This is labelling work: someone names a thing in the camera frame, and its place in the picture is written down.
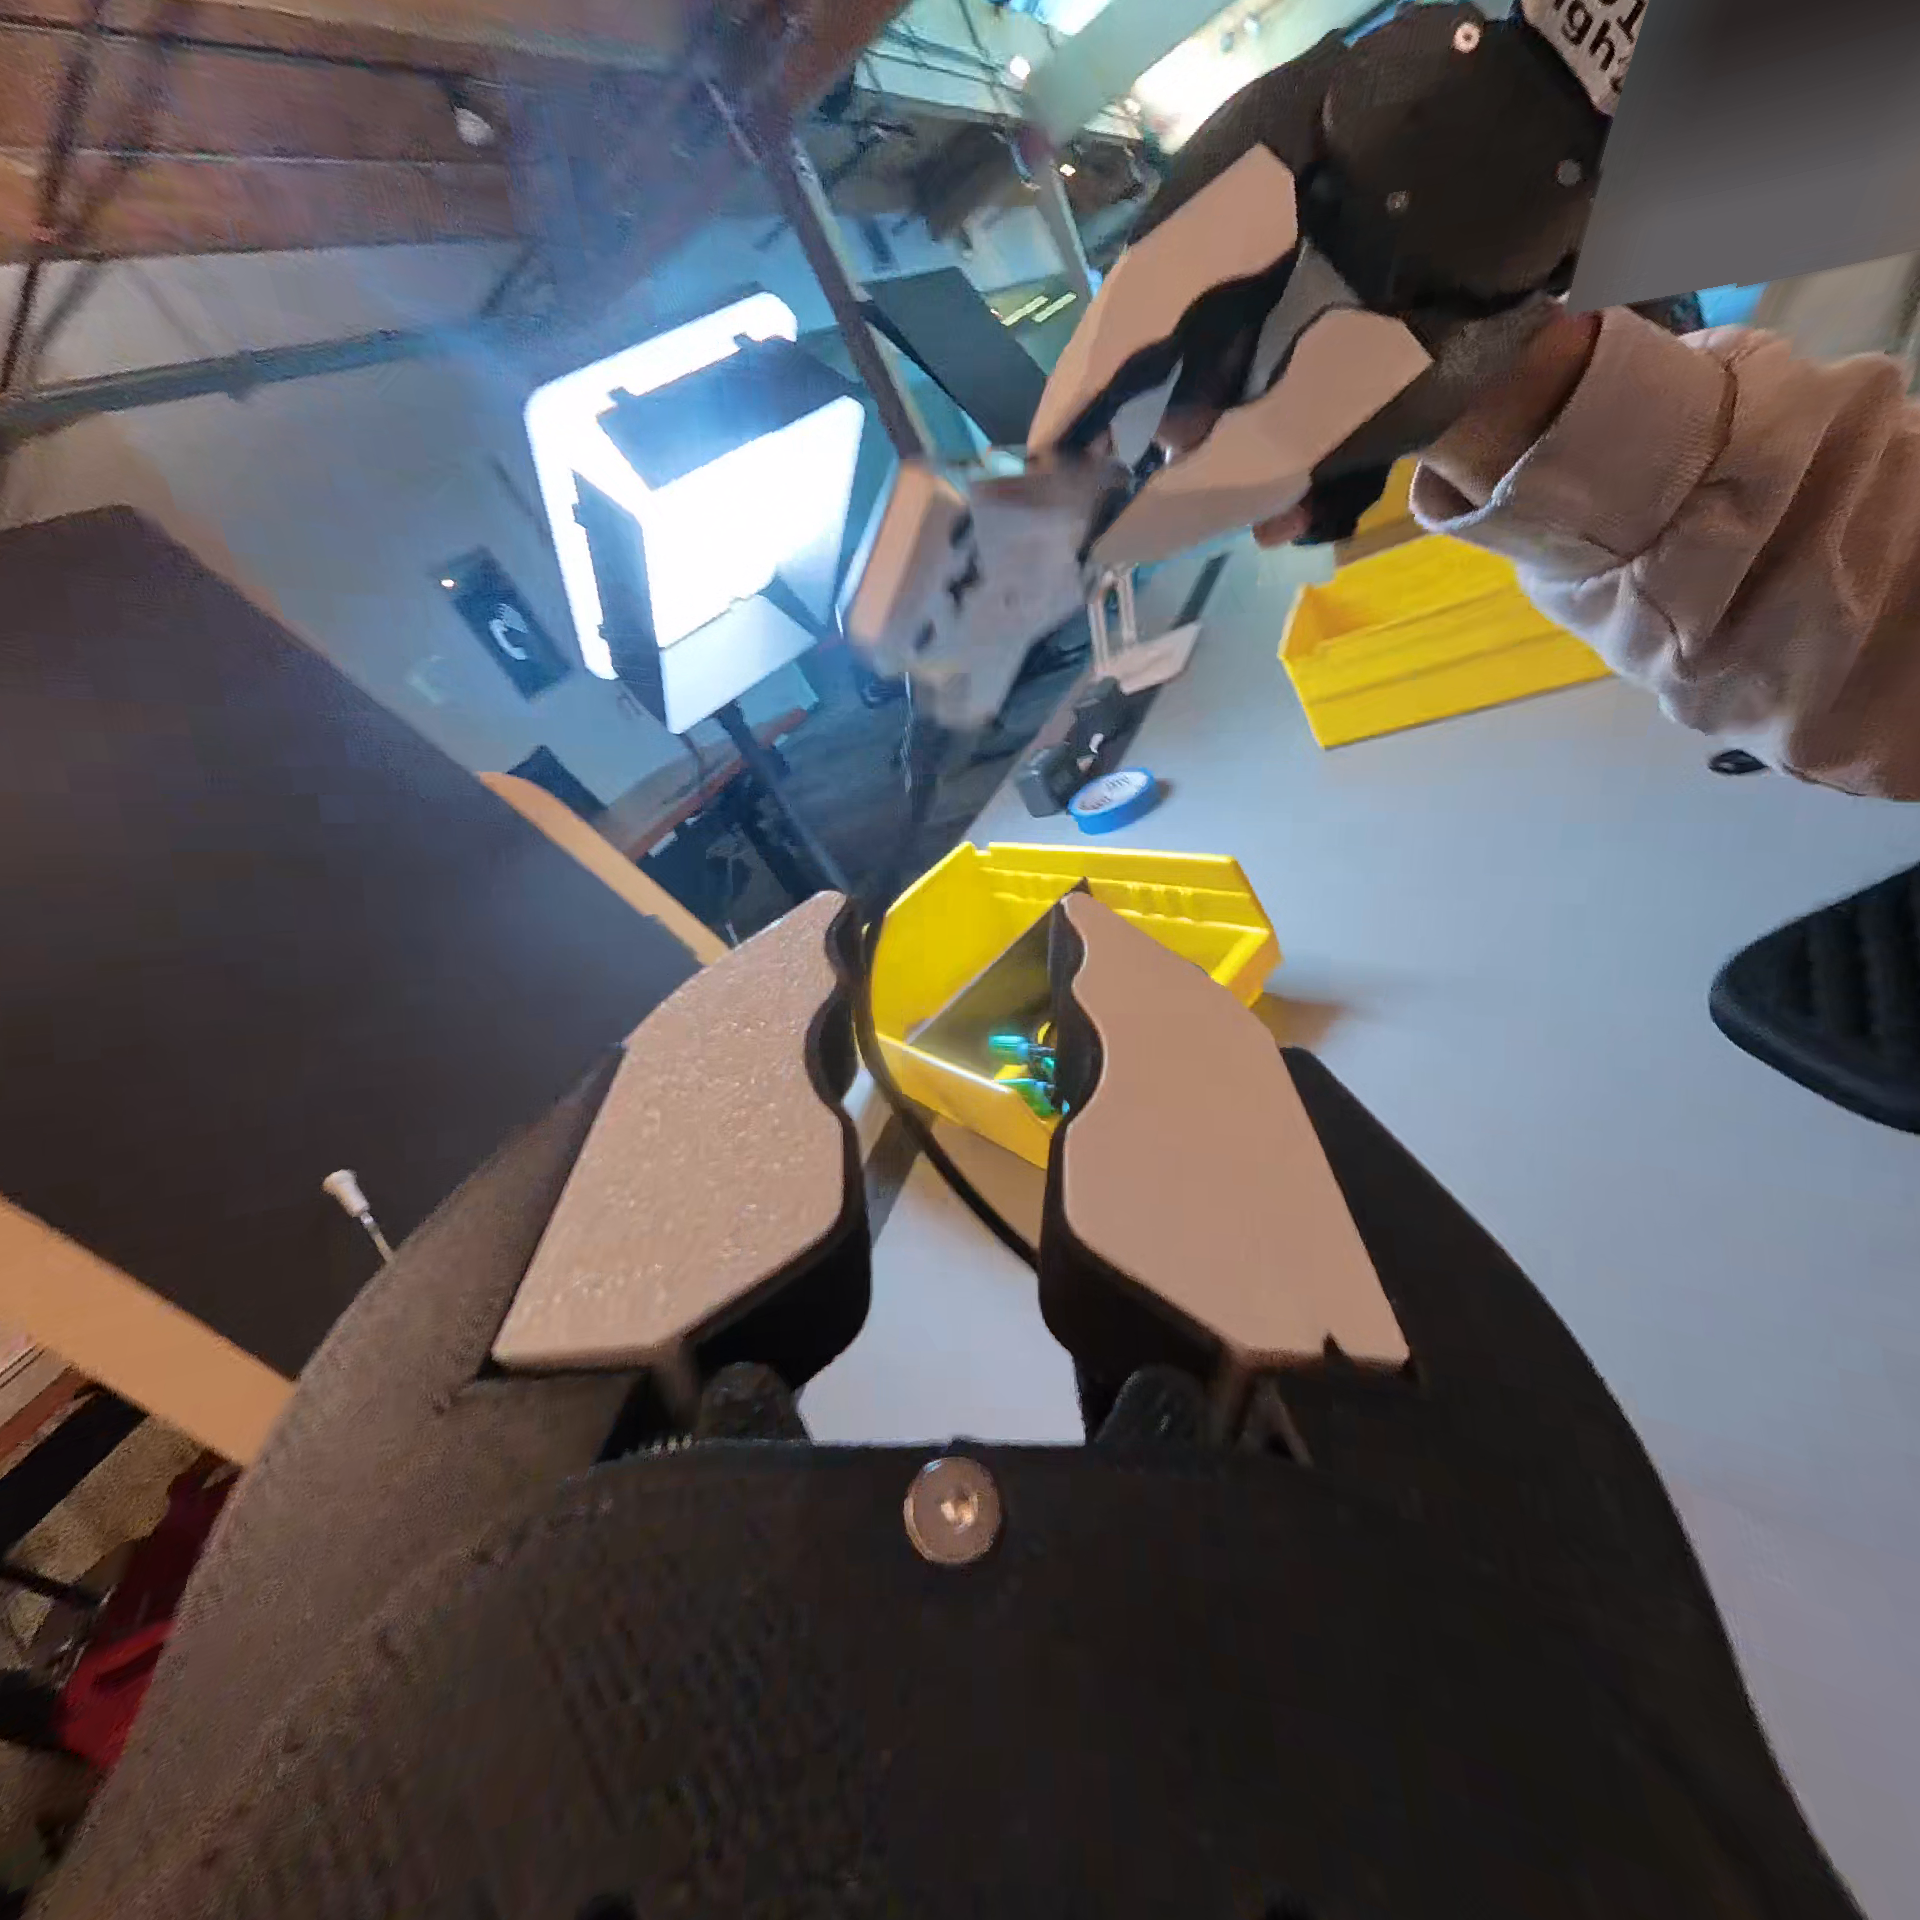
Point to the person's right hand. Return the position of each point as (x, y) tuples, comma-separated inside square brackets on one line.
[(1500, 389)]

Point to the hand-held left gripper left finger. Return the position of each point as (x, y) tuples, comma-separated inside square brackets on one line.
[(691, 1184)]

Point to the red bag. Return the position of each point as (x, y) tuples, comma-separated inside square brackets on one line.
[(135, 1665)]

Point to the black bin divider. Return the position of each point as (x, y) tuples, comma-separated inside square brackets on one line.
[(991, 990)]

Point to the white folding board stand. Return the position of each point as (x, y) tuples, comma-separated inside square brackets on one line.
[(341, 1189)]

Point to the black mesh cushion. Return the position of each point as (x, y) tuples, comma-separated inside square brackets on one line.
[(1845, 990)]

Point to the small dark grey device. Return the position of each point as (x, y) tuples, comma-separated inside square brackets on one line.
[(1050, 781)]

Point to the black logo sign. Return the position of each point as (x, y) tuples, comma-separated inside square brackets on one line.
[(504, 623)]

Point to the blue tape roll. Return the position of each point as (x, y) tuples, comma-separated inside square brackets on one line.
[(1096, 818)]

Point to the person's right forearm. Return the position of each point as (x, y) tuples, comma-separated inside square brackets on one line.
[(1725, 524)]

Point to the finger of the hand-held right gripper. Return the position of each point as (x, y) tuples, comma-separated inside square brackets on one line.
[(1171, 255), (1306, 422)]

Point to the studio light panel on stand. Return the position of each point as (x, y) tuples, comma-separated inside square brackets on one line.
[(720, 524)]

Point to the yellow plastic bin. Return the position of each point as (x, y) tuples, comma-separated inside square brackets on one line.
[(1426, 661), (1142, 901)]

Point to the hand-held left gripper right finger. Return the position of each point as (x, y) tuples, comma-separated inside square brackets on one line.
[(1214, 1184)]

